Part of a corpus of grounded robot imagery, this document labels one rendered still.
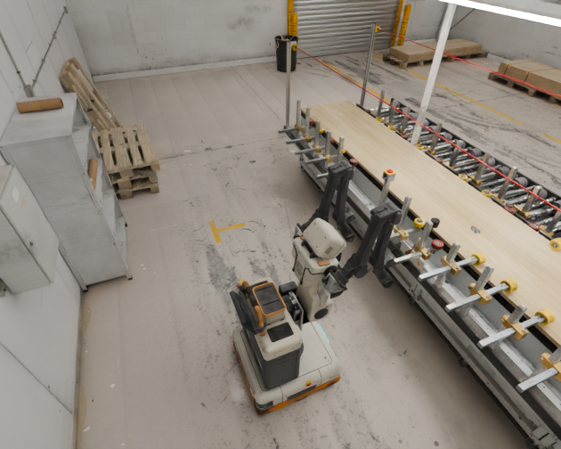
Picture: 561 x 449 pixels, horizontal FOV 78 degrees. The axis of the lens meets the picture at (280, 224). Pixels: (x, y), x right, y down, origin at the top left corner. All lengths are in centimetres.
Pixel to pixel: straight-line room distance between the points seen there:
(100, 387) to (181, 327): 72
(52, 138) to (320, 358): 245
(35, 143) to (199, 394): 213
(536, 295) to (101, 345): 325
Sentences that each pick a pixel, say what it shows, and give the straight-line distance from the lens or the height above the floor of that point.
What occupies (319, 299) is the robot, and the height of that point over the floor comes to 89.
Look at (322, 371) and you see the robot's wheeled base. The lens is 266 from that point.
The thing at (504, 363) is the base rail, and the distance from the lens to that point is 257.
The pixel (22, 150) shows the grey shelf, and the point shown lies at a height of 150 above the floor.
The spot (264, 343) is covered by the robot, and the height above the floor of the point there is 81.
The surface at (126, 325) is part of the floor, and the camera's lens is 344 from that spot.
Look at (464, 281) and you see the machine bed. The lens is 285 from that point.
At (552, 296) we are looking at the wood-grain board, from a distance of 280.
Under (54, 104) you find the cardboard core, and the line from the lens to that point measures 338.
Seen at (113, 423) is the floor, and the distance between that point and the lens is 305.
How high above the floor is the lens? 266
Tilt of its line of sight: 41 degrees down
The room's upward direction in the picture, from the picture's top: straight up
